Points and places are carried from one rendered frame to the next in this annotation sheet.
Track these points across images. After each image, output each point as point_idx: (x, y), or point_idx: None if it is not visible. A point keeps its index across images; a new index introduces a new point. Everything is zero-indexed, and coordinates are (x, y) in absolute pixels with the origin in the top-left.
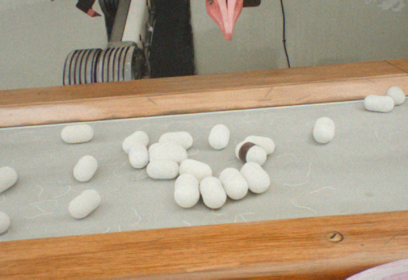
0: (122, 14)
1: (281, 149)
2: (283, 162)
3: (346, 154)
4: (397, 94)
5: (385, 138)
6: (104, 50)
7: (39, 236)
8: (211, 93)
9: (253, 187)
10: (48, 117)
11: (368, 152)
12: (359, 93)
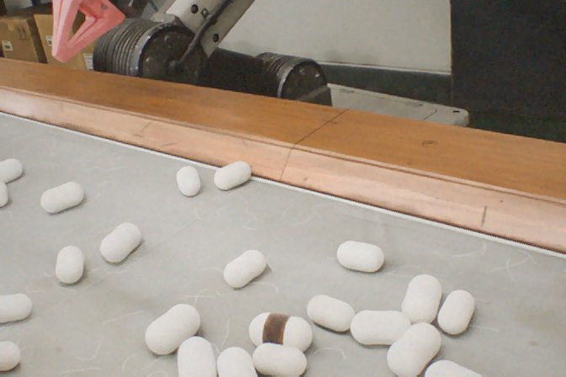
0: None
1: (20, 205)
2: None
3: (32, 234)
4: (216, 175)
5: (98, 230)
6: (136, 24)
7: None
8: (104, 112)
9: None
10: (0, 104)
11: (49, 239)
12: (223, 157)
